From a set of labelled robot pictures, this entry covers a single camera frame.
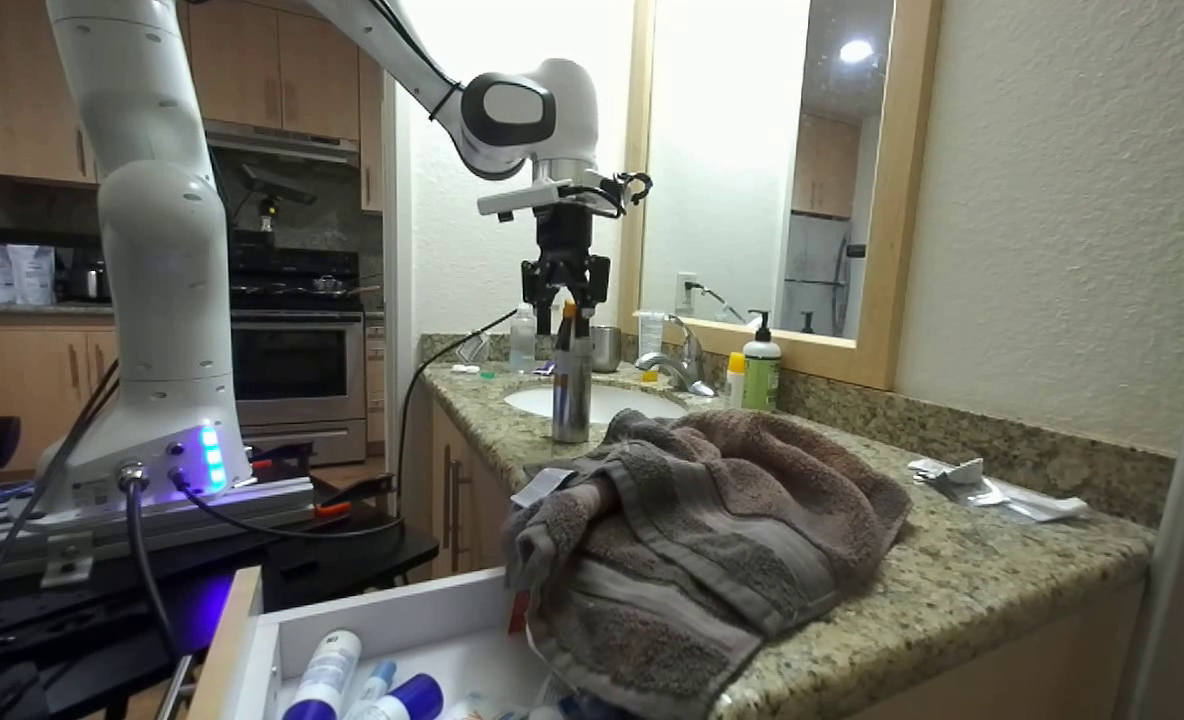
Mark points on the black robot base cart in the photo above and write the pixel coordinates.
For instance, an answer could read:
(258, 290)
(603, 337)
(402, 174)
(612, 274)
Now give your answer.
(141, 617)

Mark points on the clear plastic water bottle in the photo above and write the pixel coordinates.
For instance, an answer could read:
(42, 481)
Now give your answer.
(522, 340)

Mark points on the white blue deodorant bottle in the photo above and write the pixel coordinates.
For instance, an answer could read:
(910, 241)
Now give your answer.
(324, 676)

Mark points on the wooden vanity cabinet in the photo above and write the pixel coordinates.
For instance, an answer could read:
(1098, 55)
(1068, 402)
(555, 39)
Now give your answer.
(451, 491)

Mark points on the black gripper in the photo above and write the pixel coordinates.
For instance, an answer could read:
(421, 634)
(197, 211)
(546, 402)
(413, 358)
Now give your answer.
(566, 266)

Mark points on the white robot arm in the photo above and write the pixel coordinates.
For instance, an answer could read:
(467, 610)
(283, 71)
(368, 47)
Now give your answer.
(166, 235)

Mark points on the chrome faucet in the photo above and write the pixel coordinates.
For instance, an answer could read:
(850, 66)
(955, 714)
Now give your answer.
(680, 365)

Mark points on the white drawer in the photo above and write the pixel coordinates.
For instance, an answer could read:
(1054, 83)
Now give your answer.
(452, 628)

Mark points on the green soap pump bottle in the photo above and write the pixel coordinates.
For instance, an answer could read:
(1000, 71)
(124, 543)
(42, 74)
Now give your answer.
(761, 365)

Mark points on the grey brown towel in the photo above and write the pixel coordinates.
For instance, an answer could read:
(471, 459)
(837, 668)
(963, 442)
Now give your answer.
(677, 550)

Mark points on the wood framed mirror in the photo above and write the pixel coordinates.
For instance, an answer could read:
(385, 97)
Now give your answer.
(715, 112)

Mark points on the stainless steel oven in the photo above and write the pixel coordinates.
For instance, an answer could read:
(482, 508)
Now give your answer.
(296, 315)

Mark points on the blue cap white bottle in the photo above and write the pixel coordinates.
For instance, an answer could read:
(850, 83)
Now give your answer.
(417, 698)

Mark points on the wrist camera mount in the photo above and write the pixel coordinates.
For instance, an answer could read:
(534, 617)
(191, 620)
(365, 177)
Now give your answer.
(593, 194)

